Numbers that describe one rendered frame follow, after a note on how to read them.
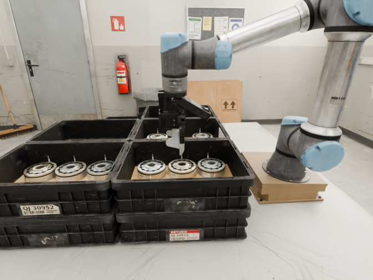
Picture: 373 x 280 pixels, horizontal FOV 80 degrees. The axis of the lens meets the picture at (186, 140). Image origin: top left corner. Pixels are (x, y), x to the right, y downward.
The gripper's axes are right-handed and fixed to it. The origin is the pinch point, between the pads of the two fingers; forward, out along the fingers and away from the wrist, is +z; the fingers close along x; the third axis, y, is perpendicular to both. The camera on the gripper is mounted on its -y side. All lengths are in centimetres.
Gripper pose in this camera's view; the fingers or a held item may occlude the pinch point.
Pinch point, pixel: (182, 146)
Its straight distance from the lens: 76.7
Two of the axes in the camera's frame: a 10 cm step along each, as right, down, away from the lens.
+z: 0.0, 8.7, 4.9
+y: -10.0, 0.2, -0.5
